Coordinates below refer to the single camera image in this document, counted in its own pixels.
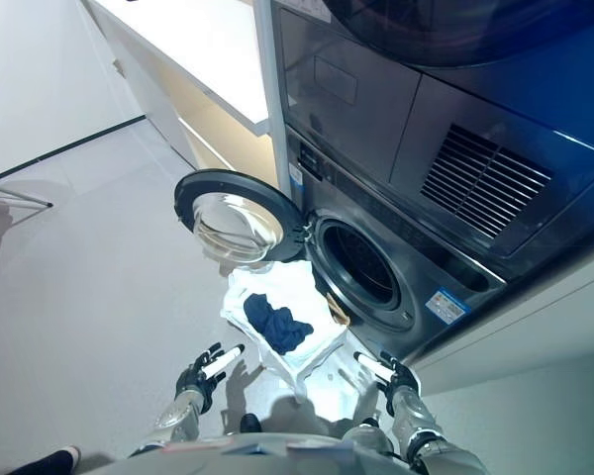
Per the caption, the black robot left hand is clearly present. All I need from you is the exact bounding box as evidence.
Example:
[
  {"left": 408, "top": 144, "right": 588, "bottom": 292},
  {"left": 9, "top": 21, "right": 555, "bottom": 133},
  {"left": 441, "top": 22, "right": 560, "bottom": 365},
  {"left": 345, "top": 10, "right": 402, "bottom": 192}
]
[{"left": 175, "top": 343, "right": 247, "bottom": 415}]

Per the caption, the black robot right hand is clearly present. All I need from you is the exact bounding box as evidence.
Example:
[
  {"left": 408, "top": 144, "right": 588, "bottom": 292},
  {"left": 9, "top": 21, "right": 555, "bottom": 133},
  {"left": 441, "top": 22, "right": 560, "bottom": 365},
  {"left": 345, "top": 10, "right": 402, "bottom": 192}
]
[{"left": 353, "top": 349, "right": 422, "bottom": 417}]

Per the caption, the navy blue garment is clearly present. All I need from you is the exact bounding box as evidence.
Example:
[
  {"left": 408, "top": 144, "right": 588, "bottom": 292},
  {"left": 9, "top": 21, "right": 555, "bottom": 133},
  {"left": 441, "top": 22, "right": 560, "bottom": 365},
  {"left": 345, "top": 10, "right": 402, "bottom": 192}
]
[{"left": 243, "top": 293, "right": 314, "bottom": 355}]

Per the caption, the grey front-load washing machine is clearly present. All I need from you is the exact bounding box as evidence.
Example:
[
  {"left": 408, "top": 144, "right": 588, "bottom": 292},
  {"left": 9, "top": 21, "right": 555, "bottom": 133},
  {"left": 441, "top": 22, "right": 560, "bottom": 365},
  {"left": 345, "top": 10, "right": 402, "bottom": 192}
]
[{"left": 281, "top": 123, "right": 509, "bottom": 365}]

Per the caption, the wicker laundry basket white liner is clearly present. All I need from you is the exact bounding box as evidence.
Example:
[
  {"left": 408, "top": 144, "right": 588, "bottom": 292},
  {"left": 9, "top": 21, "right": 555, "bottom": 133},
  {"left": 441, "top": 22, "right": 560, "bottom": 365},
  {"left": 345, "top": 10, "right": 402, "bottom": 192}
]
[{"left": 220, "top": 259, "right": 357, "bottom": 405}]

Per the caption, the round washing machine door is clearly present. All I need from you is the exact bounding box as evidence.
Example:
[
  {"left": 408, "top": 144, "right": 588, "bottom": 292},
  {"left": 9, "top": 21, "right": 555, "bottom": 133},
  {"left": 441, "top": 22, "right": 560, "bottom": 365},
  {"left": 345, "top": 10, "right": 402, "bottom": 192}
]
[{"left": 173, "top": 169, "right": 312, "bottom": 263}]

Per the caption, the silver robot right leg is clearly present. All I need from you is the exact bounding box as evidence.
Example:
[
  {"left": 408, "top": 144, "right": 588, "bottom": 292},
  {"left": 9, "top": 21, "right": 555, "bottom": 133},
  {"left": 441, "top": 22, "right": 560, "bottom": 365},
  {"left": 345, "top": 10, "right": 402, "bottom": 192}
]
[{"left": 341, "top": 418, "right": 392, "bottom": 446}]

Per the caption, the white blue info sticker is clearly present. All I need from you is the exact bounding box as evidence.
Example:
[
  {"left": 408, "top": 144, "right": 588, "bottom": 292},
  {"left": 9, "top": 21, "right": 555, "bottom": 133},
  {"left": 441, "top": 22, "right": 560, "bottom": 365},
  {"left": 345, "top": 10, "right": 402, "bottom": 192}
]
[{"left": 424, "top": 290, "right": 471, "bottom": 326}]

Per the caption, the grey robot torso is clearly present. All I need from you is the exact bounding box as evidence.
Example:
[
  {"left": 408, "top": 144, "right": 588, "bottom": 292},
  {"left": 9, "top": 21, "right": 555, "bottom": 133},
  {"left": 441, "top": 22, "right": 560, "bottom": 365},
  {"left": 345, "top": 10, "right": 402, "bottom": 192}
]
[{"left": 78, "top": 432, "right": 427, "bottom": 475}]

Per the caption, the black shoe of person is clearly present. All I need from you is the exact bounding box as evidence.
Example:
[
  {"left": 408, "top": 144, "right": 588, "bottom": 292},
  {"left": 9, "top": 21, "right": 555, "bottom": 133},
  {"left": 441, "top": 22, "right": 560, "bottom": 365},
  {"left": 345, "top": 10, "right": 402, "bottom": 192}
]
[{"left": 22, "top": 444, "right": 83, "bottom": 475}]

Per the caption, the blue energy label sticker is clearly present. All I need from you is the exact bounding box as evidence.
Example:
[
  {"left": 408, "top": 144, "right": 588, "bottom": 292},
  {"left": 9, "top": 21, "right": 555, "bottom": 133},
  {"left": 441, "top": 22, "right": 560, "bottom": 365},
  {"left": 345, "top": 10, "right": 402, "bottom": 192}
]
[{"left": 289, "top": 165, "right": 306, "bottom": 200}]

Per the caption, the white folding drying rack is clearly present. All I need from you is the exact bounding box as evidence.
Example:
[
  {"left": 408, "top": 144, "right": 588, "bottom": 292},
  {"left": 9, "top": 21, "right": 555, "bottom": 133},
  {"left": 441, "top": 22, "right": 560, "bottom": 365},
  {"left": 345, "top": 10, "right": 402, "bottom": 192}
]
[{"left": 0, "top": 180, "right": 54, "bottom": 283}]

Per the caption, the dark grey stacked dryer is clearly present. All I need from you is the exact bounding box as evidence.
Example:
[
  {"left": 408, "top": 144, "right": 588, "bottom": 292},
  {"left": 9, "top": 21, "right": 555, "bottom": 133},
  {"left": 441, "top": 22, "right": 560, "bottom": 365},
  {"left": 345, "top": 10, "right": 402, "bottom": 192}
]
[{"left": 269, "top": 0, "right": 594, "bottom": 258}]

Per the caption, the white cabinet counter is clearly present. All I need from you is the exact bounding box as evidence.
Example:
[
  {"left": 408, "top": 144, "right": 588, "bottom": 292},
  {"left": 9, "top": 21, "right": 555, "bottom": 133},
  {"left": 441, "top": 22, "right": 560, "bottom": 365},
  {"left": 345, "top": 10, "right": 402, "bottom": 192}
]
[{"left": 86, "top": 0, "right": 278, "bottom": 172}]

